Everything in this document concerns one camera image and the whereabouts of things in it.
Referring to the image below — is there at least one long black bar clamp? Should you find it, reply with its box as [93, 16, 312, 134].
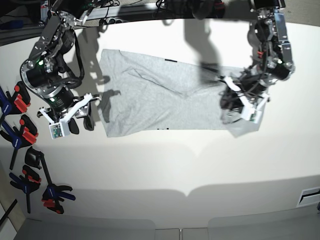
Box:
[24, 146, 76, 215]

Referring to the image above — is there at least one black camera mount top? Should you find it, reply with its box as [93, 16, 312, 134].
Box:
[152, 0, 226, 20]

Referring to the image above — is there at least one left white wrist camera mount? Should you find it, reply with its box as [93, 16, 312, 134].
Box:
[220, 76, 270, 124]

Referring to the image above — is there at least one blue red bar clamp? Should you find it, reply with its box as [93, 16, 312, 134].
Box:
[0, 81, 31, 123]
[9, 164, 42, 214]
[0, 114, 39, 170]

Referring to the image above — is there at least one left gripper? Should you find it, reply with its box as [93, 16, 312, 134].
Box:
[220, 76, 269, 118]

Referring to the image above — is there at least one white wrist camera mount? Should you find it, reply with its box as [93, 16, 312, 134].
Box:
[220, 76, 270, 124]
[38, 93, 101, 140]

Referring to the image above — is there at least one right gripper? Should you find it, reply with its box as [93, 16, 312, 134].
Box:
[43, 86, 95, 135]

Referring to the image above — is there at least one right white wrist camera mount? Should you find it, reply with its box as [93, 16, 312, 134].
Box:
[38, 93, 101, 140]

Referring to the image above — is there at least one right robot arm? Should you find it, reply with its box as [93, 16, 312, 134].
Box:
[20, 0, 103, 139]

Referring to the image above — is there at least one grey T-shirt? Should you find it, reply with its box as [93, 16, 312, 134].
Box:
[98, 49, 260, 137]

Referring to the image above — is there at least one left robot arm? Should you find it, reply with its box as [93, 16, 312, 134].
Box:
[78, 0, 295, 137]

